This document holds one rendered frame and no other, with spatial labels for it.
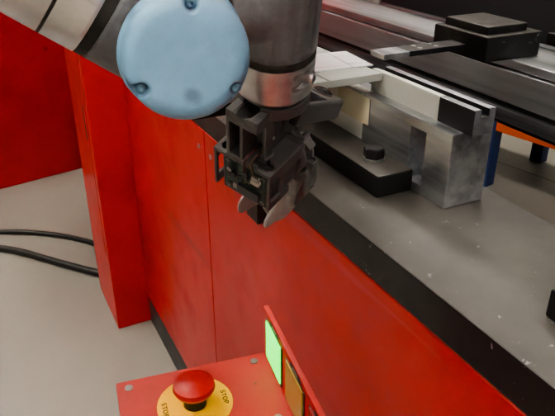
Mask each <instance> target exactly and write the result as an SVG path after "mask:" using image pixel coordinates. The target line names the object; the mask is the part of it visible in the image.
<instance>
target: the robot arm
mask: <svg viewBox="0 0 555 416"><path fill-rule="evenodd" d="M321 7H322V0H0V12H1V13H3V14H4V15H6V16H8V17H10V18H12V19H13V20H15V21H18V22H20V23H21V24H22V25H24V26H27V27H29V28H30V29H32V30H33V31H36V32H38V33H39V34H41V35H43V36H45V37H47V38H48V39H50V40H52V41H54V42H56V43H57V44H59V45H62V46H63V47H65V48H66V49H68V50H71V51H73V52H75V53H76V54H79V55H81V56H83V57H84V58H85V59H87V60H89V61H91V62H93V63H95V64H96V65H98V66H100V67H102V68H104V69H105V70H107V71H109V72H111V73H113V74H115V75H116V76H118V77H120V78H122V79H123V81H124V83H125V85H126V86H127V87H128V89H129V90H130V91H131V93H132V94H133V95H134V96H136V97H137V98H138V99H139V100H140V101H141V102H142V103H143V104H144V105H145V106H147V107H148V108H149V109H150V110H151V111H154V112H156V113H158V114H160V115H161V116H166V117H168V118H173V119H177V120H193V119H197V118H202V117H204V116H209V115H210V114H212V113H215V112H217V111H219V110H220V109H221V108H223V107H224V106H225V105H227V104H228V103H229V102H230V101H231V100H232V99H233V98H234V97H235V95H236V100H235V101H234V102H232V103H231V104H230V105H229V106H228V107H227V108H226V109H225V117H226V136H225V137H224V138H223V139H222V140H220V141H219V142H218V143H217V144H216V145H215V146H214V163H215V180H216V182H219V181H220V180H221V179H222V178H223V177H224V179H225V185H226V186H228V187H229V188H231V189H233V190H234V191H237V192H238V193H239V194H241V195H243V196H242V197H241V198H240V200H239V202H238V205H237V209H238V212H239V213H243V212H245V211H247V210H248V209H250V208H252V207H253V206H256V205H257V204H259V205H261V206H262V207H263V209H264V211H265V212H266V214H267V215H266V217H265V219H264V222H263V227H265V228H267V227H269V225H271V224H272V223H273V222H275V221H278V220H282V219H283V218H285V217H286V216H287V215H288V214H289V213H290V212H291V211H292V210H293V208H294V207H295V206H296V205H297V204H298V203H299V202H300V201H301V199H302V198H303V197H304V196H305V195H306V194H307V193H308V192H309V191H310V190H311V188H312V187H313V186H314V185H315V182H316V179H317V169H316V166H317V163H318V159H316V158H314V147H315V143H314V141H313V140H312V138H311V137H310V132H309V131H308V130H305V129H303V128H302V125H306V124H311V123H316V122H320V121H328V120H333V119H336V118H337V117H338V115H339V112H340V110H341V107H342V105H343V104H344V101H343V99H341V98H339V97H337V96H335V95H333V93H331V91H330V90H329V89H327V88H326V87H322V86H315V85H313V82H314V81H315V79H316V75H315V74H314V72H315V58H316V51H317V45H318V37H319V29H320V14H321ZM220 154H224V166H223V167H222V168H221V169H220V170H219V155H220Z"/></svg>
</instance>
